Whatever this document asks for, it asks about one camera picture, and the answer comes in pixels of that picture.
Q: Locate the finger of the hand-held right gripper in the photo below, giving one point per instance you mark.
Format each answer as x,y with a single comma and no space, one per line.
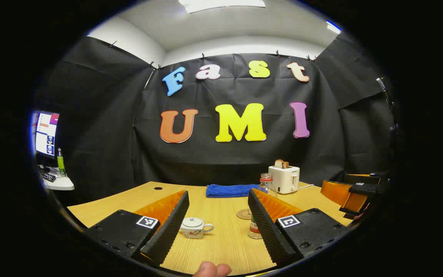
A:
335,192
367,179

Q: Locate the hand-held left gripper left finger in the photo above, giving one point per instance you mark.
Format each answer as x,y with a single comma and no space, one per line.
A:
169,227

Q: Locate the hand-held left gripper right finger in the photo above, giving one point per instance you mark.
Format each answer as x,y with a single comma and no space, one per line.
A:
267,231

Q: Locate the white floral teacup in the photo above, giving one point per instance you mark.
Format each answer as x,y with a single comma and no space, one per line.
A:
192,232

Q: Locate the round wooden coaster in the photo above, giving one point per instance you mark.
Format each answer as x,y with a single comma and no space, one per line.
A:
243,214

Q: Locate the clear plastic water bottle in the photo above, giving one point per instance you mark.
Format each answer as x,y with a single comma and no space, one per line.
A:
266,185

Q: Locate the green drink bottle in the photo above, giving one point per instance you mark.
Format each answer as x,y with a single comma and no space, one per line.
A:
60,163

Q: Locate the white toaster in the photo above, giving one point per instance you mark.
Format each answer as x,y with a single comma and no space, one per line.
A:
283,179

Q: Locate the blue folded towel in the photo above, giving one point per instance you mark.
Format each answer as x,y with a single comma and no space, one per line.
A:
229,191

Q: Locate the toasted bread slice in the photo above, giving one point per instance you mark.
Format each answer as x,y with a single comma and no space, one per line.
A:
281,164

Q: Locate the small ceiling light panel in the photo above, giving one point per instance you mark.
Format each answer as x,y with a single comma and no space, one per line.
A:
333,27

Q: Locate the black backdrop cloth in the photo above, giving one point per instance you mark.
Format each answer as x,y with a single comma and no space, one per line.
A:
102,134

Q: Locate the white side table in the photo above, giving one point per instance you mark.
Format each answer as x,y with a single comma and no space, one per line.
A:
62,184

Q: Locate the black keyboard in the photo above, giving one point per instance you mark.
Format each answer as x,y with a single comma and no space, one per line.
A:
48,177

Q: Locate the computer monitor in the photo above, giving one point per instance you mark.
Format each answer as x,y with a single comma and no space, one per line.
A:
46,132

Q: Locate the large ceiling light panel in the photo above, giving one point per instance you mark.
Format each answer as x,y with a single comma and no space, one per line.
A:
221,4

